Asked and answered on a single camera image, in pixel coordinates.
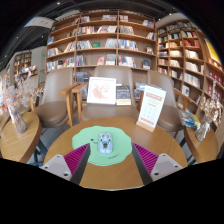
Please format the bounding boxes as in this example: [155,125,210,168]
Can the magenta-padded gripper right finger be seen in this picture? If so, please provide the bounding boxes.
[131,143,184,186]

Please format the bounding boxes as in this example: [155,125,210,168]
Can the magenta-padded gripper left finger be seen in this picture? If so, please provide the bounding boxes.
[39,143,92,186]

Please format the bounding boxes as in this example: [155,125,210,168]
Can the transparent computer mouse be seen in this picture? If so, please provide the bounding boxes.
[97,132,114,155]

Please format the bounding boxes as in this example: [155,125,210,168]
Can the green blob-shaped mouse pad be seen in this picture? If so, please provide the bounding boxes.
[71,125,133,167]

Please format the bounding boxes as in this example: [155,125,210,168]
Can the round wooden side table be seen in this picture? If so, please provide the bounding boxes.
[0,111,43,164]
[183,124,219,165]

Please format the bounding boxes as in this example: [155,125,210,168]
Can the glass vase with dried flowers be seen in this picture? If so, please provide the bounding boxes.
[194,78,224,143]
[3,74,38,134]

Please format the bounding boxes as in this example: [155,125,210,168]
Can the stack of books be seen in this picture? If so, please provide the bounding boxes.
[179,109,202,130]

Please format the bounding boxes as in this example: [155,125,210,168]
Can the white sign on wooden base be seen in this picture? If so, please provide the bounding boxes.
[135,84,167,133]

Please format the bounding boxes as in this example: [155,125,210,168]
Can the light blue book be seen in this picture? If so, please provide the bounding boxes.
[134,82,148,91]

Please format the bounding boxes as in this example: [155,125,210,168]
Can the dark-covered book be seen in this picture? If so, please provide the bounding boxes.
[115,84,132,107]

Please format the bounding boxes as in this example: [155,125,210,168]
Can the white framed floral picture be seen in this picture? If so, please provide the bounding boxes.
[86,76,118,106]

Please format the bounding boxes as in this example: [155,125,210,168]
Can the small distant bookshelf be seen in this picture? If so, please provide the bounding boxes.
[13,50,39,81]

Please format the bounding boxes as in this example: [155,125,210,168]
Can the tall wooden bookshelf with books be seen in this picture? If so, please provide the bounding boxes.
[155,20,224,134]

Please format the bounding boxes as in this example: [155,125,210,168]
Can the wide wooden bookshelf with books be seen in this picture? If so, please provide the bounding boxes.
[45,9,158,84]

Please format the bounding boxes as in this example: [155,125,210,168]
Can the white hanging ceiling panel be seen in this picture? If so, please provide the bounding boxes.
[23,15,56,29]

